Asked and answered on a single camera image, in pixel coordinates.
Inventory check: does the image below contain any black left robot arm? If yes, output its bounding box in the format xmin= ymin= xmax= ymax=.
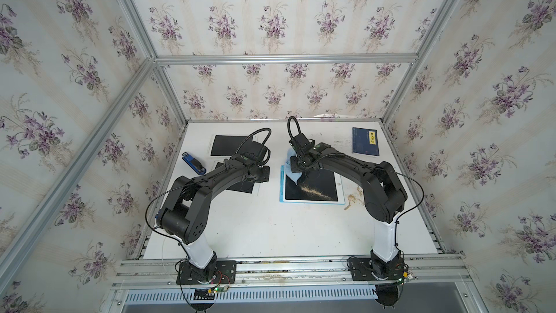
xmin=149 ymin=128 xmax=272 ymax=277

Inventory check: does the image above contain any small green circuit board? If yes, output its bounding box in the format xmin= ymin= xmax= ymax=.
xmin=193 ymin=285 xmax=230 ymax=301

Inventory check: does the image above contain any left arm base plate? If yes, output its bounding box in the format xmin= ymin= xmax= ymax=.
xmin=175 ymin=260 xmax=237 ymax=285

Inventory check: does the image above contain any dark blue book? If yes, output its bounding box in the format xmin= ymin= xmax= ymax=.
xmin=352 ymin=128 xmax=379 ymax=157

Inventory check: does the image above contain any white vented cable duct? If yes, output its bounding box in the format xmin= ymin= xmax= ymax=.
xmin=125 ymin=285 xmax=378 ymax=305

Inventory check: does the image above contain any blue framed drawing tablet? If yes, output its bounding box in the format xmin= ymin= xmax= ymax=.
xmin=279 ymin=165 xmax=346 ymax=205

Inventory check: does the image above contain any white drawing tablet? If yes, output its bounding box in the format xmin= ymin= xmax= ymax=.
xmin=209 ymin=135 xmax=247 ymax=157
xmin=227 ymin=181 xmax=256 ymax=194

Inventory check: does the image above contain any aluminium mounting rail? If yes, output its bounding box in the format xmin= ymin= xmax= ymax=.
xmin=110 ymin=254 xmax=472 ymax=290

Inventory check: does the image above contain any light blue cloth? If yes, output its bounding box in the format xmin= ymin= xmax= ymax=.
xmin=284 ymin=148 xmax=308 ymax=185

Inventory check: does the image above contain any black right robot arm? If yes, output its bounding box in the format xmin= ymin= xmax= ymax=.
xmin=287 ymin=116 xmax=408 ymax=281

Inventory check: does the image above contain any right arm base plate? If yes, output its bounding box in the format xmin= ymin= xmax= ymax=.
xmin=347 ymin=256 xmax=409 ymax=283

